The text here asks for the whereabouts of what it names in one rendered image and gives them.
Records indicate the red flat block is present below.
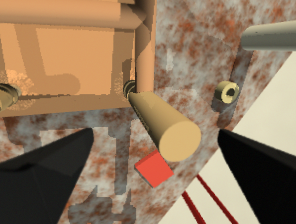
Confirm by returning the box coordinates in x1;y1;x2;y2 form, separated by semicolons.
135;149;174;188

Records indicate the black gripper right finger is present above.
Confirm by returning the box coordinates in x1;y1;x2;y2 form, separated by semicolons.
217;129;296;224

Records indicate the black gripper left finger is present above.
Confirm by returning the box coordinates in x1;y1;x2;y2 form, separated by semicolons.
0;128;94;224

